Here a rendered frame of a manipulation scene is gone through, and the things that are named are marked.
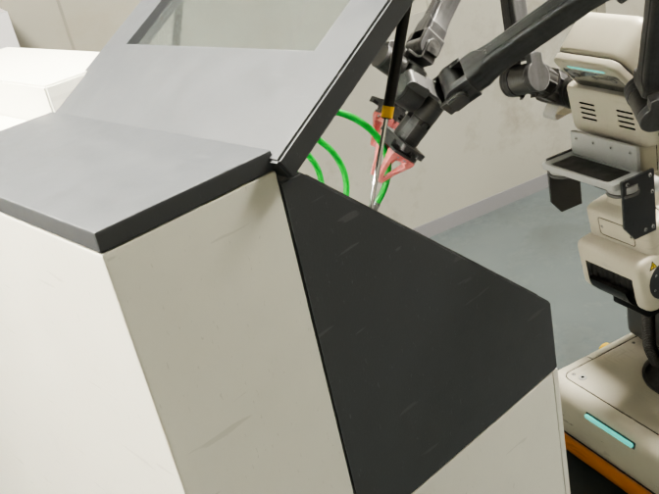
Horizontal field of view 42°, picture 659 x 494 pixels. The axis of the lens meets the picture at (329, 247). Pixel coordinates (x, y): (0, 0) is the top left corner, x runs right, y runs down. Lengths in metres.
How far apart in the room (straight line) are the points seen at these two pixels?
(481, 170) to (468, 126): 0.25
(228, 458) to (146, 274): 0.32
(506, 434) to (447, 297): 0.38
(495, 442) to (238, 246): 0.79
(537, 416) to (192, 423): 0.87
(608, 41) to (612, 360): 1.11
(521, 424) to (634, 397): 0.86
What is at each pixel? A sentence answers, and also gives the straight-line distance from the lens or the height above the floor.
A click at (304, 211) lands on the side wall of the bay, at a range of 1.23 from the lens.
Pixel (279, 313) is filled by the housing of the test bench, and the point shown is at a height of 1.27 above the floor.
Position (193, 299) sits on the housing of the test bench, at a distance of 1.15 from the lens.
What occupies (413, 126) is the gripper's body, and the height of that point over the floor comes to 1.32.
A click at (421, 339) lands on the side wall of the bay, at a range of 1.48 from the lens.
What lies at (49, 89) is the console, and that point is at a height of 1.54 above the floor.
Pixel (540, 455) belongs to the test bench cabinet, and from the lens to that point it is 1.91.
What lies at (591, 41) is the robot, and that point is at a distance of 2.08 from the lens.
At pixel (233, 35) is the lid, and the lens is 1.54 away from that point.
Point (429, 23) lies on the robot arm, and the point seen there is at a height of 1.45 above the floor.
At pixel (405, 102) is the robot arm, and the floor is 1.38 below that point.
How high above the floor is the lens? 1.85
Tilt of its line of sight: 25 degrees down
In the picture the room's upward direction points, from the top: 13 degrees counter-clockwise
